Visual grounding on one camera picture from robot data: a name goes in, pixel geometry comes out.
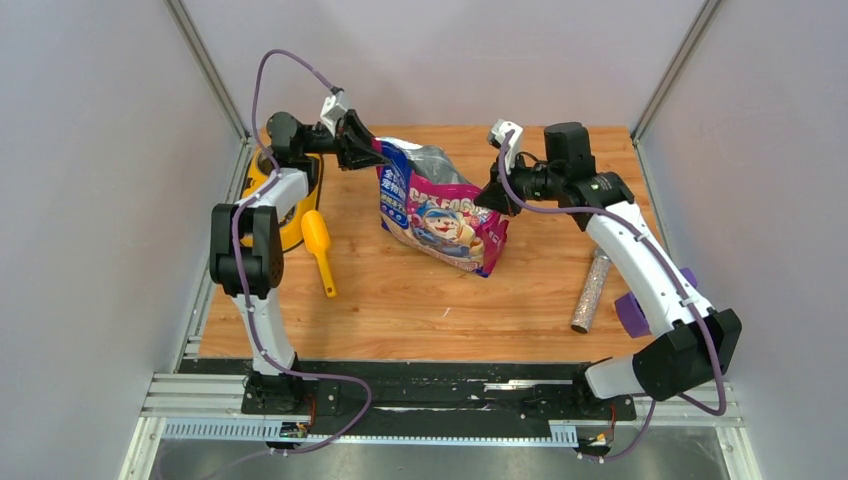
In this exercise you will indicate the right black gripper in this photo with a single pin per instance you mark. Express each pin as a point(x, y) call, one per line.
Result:
point(495, 195)

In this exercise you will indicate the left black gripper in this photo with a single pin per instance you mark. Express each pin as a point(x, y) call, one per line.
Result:
point(354, 146)

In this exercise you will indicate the pink pet food bag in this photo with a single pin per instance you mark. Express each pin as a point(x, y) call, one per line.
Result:
point(426, 203)

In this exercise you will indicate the yellow plastic scoop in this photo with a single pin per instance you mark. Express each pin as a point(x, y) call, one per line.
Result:
point(317, 241)

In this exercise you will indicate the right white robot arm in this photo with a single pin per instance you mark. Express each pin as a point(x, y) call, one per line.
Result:
point(693, 342)

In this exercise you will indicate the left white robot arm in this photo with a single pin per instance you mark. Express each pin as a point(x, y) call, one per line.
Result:
point(246, 253)

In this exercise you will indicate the yellow double pet bowl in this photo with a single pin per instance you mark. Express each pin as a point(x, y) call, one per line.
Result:
point(293, 196)

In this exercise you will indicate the glitter cylinder tube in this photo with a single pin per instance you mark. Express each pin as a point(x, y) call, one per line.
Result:
point(589, 299)

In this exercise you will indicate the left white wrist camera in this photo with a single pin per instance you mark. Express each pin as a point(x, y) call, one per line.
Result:
point(334, 108)

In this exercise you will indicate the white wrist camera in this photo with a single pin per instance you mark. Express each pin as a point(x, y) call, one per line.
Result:
point(334, 108)
point(507, 137)

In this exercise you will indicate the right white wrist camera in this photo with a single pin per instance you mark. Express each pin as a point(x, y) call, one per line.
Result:
point(507, 137)

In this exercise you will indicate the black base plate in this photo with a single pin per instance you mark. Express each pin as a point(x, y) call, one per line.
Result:
point(428, 400)

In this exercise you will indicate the aluminium frame rail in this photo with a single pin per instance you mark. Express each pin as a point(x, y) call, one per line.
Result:
point(195, 406)

